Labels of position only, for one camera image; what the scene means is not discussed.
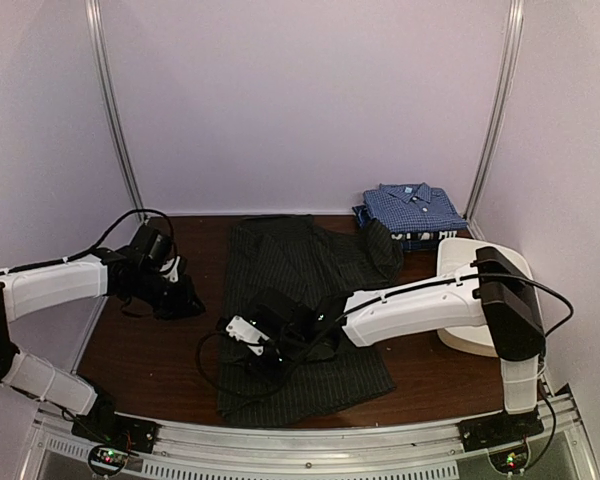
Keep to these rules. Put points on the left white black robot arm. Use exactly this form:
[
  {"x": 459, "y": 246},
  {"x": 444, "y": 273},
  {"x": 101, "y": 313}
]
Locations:
[{"x": 148, "y": 269}]

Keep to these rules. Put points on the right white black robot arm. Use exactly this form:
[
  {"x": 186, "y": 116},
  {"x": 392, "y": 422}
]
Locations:
[{"x": 478, "y": 286}]

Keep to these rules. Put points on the blue checked folded shirt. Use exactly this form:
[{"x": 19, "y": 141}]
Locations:
[{"x": 413, "y": 208}]

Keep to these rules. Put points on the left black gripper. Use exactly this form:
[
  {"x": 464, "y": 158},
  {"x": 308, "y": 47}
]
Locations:
[{"x": 184, "y": 307}]

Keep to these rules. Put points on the dark blue printed folded shirt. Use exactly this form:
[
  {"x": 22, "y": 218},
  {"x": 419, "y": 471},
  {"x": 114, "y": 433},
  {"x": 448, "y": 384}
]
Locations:
[{"x": 410, "y": 242}]

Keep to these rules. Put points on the circuit board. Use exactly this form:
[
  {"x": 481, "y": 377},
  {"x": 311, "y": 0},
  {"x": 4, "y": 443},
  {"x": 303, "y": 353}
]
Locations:
[
  {"x": 104, "y": 460},
  {"x": 509, "y": 461}
]

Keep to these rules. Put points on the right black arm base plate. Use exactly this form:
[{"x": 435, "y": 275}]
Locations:
[{"x": 498, "y": 429}]

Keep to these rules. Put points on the right circuit board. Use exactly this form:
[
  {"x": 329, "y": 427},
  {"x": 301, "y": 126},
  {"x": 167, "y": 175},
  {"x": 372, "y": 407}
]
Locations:
[{"x": 509, "y": 461}]

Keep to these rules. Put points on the aluminium frame post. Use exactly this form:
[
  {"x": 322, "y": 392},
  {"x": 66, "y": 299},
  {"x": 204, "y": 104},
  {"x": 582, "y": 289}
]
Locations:
[
  {"x": 513, "y": 32},
  {"x": 103, "y": 71}
]

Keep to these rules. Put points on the right aluminium frame post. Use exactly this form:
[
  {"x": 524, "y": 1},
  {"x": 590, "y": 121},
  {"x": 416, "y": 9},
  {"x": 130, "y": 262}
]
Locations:
[{"x": 513, "y": 32}]

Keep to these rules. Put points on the left aluminium frame post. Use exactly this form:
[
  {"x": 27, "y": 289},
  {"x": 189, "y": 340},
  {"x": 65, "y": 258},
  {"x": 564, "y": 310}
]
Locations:
[{"x": 103, "y": 71}]

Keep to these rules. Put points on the front aluminium rail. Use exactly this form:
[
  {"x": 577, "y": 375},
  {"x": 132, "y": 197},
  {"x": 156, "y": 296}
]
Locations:
[{"x": 430, "y": 450}]

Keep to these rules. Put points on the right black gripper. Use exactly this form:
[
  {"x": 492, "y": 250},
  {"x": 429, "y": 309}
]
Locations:
[{"x": 253, "y": 368}]

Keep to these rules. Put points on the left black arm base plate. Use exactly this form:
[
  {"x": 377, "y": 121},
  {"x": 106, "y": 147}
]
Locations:
[{"x": 122, "y": 432}]

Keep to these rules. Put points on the left circuit board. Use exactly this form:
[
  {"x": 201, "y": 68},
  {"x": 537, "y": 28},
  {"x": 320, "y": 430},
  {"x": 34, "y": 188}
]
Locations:
[{"x": 104, "y": 460}]

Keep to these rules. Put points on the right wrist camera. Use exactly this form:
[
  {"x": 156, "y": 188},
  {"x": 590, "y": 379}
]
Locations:
[{"x": 246, "y": 333}]

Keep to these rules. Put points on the dark striped long sleeve shirt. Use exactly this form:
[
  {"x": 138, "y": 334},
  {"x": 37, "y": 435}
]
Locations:
[{"x": 295, "y": 276}]

